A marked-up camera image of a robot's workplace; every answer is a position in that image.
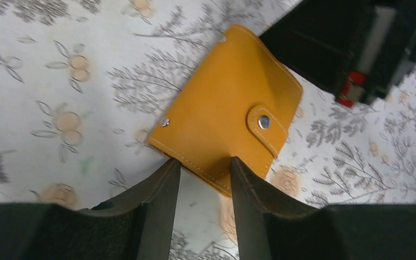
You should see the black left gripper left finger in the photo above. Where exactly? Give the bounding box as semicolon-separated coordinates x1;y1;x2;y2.
0;159;181;259

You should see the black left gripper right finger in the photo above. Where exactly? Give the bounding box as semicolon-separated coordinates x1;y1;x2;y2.
230;157;416;259

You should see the floral patterned table mat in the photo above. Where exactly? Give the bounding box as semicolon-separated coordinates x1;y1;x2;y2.
0;1;416;259

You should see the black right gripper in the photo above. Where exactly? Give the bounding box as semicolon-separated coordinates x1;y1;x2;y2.
260;0;416;107

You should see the yellow leather card holder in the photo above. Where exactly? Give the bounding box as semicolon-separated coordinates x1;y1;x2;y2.
147;24;303;197

